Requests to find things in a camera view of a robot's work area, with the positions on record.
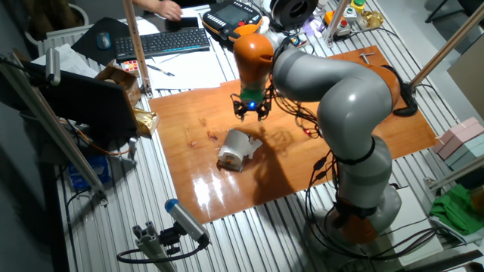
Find black mouse pad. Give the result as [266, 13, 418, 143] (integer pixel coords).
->
[70, 17, 132, 67]

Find pale teal box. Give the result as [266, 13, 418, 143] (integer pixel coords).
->
[444, 134, 484, 171]

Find black looped power cables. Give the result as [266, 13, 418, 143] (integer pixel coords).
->
[332, 222, 442, 261]

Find pink box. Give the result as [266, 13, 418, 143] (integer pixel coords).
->
[433, 116, 484, 162]

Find white round bin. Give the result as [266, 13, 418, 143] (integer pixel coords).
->
[24, 2, 91, 46]

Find aluminium profile bar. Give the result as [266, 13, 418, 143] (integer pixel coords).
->
[423, 154, 484, 192]

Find brown cardboard box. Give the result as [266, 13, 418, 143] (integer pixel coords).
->
[94, 60, 141, 109]

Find aluminium profile camera mount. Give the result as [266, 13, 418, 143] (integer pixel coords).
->
[132, 221, 182, 272]

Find small metal hex key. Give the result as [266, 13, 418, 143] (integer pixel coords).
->
[358, 51, 377, 65]

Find grey box with red button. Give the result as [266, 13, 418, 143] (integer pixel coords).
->
[334, 18, 352, 37]

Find grey box with green button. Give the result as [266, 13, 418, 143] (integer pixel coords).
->
[343, 5, 358, 23]

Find colourful puzzle cube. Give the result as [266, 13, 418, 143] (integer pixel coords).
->
[120, 59, 141, 73]

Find black filament spool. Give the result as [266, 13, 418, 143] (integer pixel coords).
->
[269, 0, 320, 28]

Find blue grey computer mouse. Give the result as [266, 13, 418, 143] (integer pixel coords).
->
[95, 31, 112, 51]

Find black computer keyboard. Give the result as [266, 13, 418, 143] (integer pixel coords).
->
[113, 27, 211, 63]

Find green cloth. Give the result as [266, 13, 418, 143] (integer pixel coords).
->
[430, 184, 484, 236]

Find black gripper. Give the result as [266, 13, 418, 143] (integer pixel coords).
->
[230, 94, 272, 122]

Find black smartphone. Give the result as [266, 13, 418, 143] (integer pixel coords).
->
[165, 16, 200, 31]

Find short aluminium frame post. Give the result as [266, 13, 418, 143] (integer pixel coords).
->
[327, 0, 351, 37]

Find printed white paper sheet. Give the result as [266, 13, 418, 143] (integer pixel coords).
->
[145, 51, 227, 91]

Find orange black teach pendant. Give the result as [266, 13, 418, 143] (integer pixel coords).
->
[201, 0, 264, 45]

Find copper coloured frame post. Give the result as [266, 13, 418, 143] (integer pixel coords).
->
[410, 2, 484, 88]
[123, 0, 154, 99]

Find black flat monitor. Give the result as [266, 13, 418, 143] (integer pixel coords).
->
[22, 62, 139, 144]

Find beige flat panel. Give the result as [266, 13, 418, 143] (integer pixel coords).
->
[447, 33, 484, 120]

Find person's bare hand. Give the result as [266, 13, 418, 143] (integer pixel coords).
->
[155, 0, 183, 22]

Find blue plastic pack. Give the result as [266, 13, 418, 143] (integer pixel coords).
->
[67, 154, 113, 190]

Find silver camera with blue end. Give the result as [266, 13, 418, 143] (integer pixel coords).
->
[164, 198, 211, 246]

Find black camera cable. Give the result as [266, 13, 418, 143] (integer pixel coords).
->
[116, 241, 209, 264]

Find orange wooden board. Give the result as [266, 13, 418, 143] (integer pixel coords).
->
[148, 45, 439, 225]

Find gold foil bag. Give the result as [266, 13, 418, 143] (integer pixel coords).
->
[134, 107, 160, 139]

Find crumpled gold wrapper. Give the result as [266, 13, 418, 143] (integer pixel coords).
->
[357, 10, 385, 30]

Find black cables with usb plugs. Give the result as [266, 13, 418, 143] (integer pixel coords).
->
[304, 150, 340, 258]

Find white paper stack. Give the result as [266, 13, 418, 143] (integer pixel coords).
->
[31, 43, 99, 79]

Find long aluminium frame beam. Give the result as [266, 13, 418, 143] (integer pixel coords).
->
[0, 52, 109, 205]

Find black pen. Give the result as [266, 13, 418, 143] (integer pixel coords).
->
[146, 63, 176, 78]

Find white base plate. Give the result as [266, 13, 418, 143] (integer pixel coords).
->
[377, 184, 443, 265]

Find green wrist adapter ring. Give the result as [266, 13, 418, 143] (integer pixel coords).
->
[240, 87, 265, 102]

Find silver depth camera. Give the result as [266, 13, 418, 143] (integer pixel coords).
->
[45, 47, 61, 87]

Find orange cable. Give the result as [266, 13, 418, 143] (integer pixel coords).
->
[62, 119, 132, 156]

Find black wrist cable bundle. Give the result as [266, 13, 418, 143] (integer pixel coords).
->
[266, 82, 322, 138]

